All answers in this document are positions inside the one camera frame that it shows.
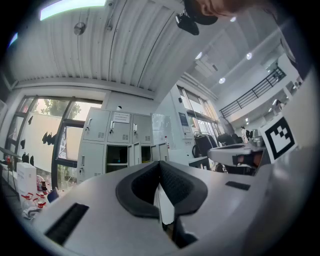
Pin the white cardboard box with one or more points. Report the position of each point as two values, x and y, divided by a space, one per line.
26 177

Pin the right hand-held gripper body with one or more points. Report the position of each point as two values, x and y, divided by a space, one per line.
280 137

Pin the person's black cap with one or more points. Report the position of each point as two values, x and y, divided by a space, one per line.
202 17

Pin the white paper notice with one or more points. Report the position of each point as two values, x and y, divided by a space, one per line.
120 117

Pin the grey metal locker cabinet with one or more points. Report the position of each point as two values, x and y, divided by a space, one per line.
95 125

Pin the grey crumpled cloth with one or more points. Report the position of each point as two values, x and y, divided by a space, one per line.
32 213

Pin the person's dark shirt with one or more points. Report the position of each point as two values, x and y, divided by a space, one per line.
292 37

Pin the round ceiling downlight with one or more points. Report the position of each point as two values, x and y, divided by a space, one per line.
198 55
222 80
249 56
233 19

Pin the round metal ceiling fixture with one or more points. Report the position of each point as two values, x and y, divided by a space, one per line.
80 28

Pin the blue wall poster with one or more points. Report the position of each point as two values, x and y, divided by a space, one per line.
183 122

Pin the black standing fan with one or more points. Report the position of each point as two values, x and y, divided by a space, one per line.
225 125

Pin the long ceiling light panel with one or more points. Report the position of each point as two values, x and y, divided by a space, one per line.
13 40
72 8

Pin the black balcony railing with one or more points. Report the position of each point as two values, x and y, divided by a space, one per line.
252 93

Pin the black head-worn camera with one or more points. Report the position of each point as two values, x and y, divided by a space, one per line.
187 23

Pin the yellow crumpled wrapper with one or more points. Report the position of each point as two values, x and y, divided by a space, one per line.
146 161

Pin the grey chair with blue seat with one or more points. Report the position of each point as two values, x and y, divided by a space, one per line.
53 195

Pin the person's right hand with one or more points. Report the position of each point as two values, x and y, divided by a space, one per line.
257 160

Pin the person's face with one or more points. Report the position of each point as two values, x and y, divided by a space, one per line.
217 7

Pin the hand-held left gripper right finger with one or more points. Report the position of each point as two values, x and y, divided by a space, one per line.
220 200

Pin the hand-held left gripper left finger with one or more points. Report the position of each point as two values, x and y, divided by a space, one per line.
100 200

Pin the cluster of red label bottles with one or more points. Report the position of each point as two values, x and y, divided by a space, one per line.
27 196

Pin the black window decals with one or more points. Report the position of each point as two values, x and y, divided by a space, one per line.
48 138

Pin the clear glass board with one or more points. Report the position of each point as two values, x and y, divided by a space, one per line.
162 128

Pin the black frame window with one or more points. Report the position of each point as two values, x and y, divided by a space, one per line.
40 130

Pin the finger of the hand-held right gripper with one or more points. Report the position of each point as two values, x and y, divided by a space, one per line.
222 153

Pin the black office chair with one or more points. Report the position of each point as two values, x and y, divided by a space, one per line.
205 145

